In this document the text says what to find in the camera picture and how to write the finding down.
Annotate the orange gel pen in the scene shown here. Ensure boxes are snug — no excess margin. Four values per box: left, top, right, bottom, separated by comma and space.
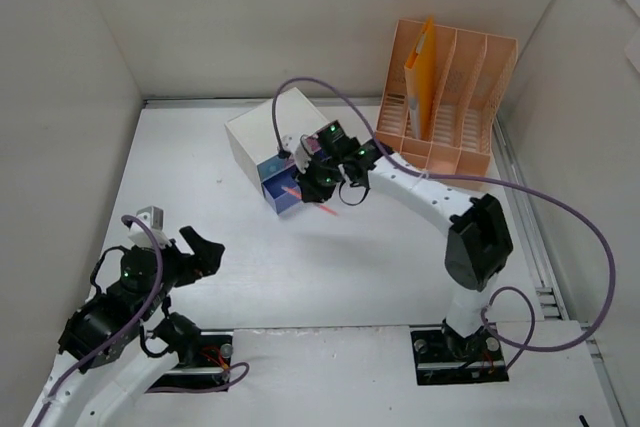
281, 185, 338, 216

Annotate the pink drawer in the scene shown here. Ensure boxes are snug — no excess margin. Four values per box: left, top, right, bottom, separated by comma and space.
304, 136, 321, 153

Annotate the white pastel drawer box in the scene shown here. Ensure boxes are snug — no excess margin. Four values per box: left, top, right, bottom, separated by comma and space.
225, 88, 328, 202

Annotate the orange A4 file folder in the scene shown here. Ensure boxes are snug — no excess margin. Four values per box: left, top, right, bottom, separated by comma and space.
404, 16, 436, 139

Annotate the peach plastic desk organizer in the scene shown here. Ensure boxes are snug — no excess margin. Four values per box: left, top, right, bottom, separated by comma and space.
376, 19, 519, 176

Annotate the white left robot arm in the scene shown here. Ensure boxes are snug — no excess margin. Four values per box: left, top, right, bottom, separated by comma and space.
27, 216, 225, 426

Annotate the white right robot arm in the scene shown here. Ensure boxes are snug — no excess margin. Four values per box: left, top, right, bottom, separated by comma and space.
281, 121, 513, 359

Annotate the light blue drawer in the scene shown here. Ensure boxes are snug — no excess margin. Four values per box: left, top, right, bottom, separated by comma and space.
257, 156, 295, 182

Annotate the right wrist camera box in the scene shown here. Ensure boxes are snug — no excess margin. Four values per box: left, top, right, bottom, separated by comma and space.
279, 134, 314, 173

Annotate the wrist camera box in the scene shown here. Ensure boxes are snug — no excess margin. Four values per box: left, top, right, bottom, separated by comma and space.
279, 134, 314, 173
128, 206, 170, 249

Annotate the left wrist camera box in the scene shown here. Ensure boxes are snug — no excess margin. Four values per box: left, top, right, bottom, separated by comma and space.
128, 206, 170, 249

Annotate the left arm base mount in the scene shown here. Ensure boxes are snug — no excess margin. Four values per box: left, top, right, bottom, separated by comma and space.
150, 313, 233, 391

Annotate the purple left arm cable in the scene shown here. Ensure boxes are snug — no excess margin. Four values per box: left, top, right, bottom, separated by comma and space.
44, 215, 250, 398

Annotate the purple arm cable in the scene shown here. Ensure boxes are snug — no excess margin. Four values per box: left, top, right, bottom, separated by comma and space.
44, 215, 250, 398
272, 77, 617, 373

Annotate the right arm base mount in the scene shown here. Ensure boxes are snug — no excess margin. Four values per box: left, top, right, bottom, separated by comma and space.
410, 323, 509, 386

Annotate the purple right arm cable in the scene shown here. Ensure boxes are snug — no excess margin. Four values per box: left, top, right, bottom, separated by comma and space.
272, 77, 617, 373

